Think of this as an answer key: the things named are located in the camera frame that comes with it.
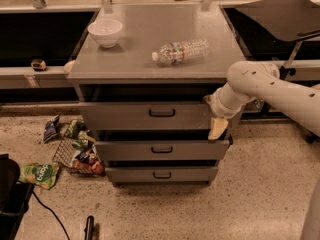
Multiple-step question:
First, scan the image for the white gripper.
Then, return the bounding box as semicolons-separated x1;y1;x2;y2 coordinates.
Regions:
203;88;241;140

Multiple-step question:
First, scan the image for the grey top drawer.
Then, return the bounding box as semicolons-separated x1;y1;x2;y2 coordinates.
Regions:
77;100;246;131

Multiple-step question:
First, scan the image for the grey drawer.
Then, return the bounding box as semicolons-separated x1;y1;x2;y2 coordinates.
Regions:
106;166;218;183
77;100;246;131
95;140;230;161

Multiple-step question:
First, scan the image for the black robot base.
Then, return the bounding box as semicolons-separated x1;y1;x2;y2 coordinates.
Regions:
0;154;34;240

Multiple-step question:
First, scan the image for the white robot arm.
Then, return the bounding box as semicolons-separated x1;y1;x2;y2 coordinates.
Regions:
205;61;320;240

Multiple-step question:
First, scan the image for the grey bottom drawer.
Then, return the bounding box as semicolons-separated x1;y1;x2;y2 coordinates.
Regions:
106;166;218;183

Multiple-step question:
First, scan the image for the grey drawer cabinet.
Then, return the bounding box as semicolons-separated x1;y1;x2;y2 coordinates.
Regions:
66;3;255;188

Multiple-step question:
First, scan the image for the grey middle drawer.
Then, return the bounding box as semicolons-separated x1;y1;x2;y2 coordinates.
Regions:
95;140;230;161

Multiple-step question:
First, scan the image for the black table top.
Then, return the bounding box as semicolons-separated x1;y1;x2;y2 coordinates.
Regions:
235;0;320;42

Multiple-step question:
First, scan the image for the clear plastic water bottle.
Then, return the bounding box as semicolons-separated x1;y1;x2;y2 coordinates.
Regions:
152;38;209;65

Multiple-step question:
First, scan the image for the red snack pack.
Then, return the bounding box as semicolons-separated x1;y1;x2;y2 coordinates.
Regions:
72;159;105;175

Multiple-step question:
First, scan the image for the white ceramic bowl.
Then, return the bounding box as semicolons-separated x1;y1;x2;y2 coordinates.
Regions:
87;19;123;48

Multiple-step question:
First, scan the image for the green chip bag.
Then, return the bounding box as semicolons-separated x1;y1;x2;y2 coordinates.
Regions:
64;119;86;139

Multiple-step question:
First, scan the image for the black bar on floor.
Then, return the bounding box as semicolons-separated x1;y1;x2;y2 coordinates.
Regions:
84;215;94;240

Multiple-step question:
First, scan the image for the blue snack bag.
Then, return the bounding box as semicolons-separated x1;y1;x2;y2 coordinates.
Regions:
43;115;60;143

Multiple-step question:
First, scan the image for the green snack bag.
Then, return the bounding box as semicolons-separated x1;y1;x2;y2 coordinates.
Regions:
19;163;59;190

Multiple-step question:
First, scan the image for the yellow tape measure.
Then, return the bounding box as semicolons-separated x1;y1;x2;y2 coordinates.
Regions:
31;59;47;71

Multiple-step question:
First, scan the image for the wire mesh basket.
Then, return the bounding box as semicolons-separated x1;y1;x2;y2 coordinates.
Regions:
52;137;101;175

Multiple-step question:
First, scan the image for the black cable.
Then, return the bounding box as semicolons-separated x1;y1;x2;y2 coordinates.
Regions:
31;190;72;240

